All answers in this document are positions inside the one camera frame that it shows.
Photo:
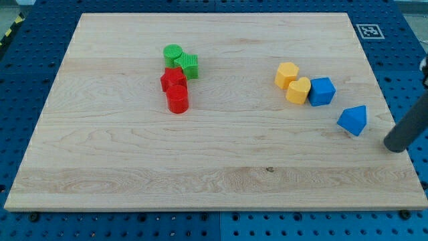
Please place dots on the white fiducial marker tag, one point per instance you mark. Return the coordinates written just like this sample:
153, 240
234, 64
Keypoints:
370, 31

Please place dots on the black bolt left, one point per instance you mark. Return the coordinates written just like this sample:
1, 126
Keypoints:
33, 217

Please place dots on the red star block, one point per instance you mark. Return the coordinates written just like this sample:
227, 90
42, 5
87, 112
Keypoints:
173, 77

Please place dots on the green star block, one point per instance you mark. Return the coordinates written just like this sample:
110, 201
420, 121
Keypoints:
189, 64

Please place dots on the green cylinder block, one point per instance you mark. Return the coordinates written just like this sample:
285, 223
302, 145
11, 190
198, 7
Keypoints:
171, 52

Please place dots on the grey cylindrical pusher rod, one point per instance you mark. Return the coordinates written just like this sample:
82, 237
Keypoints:
410, 127

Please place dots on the red cylinder block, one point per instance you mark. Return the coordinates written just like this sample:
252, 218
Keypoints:
177, 99

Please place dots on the blue cube block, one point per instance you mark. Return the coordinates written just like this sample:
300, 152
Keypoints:
322, 91

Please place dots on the blue triangle block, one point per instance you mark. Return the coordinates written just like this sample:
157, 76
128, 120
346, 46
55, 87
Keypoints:
353, 119

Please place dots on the black bolt right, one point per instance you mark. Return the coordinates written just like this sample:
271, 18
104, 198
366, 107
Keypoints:
405, 214

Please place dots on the light wooden board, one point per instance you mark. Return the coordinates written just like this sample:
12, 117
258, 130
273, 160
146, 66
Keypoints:
106, 140

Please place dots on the yellow heart block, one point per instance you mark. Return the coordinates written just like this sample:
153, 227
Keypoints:
298, 90

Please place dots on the black bolt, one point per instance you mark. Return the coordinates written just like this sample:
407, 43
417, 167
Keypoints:
405, 214
33, 217

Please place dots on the yellow hexagon block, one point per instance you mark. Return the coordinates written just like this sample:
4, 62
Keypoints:
286, 73

